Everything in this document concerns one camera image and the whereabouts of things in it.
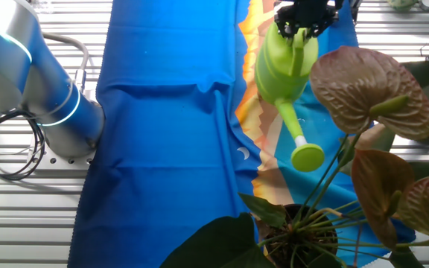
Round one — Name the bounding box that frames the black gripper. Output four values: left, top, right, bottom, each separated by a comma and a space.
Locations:
273, 0, 344, 39

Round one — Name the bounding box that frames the green plastic watering can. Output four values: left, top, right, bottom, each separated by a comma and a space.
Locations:
254, 22, 325, 173

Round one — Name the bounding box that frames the potted anthurium plant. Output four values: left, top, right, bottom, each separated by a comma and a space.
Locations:
160, 45, 429, 268

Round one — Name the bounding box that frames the pale green object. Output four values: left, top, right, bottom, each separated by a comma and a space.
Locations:
387, 0, 419, 11

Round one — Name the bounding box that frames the blue printed cloth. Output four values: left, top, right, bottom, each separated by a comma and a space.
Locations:
67, 0, 416, 268

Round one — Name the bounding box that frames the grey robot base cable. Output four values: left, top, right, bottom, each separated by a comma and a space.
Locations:
42, 32, 91, 92

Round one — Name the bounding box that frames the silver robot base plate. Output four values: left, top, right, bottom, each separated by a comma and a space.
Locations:
31, 147, 98, 168

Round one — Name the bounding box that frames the black cable bundle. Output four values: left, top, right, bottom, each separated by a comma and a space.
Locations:
0, 107, 48, 182

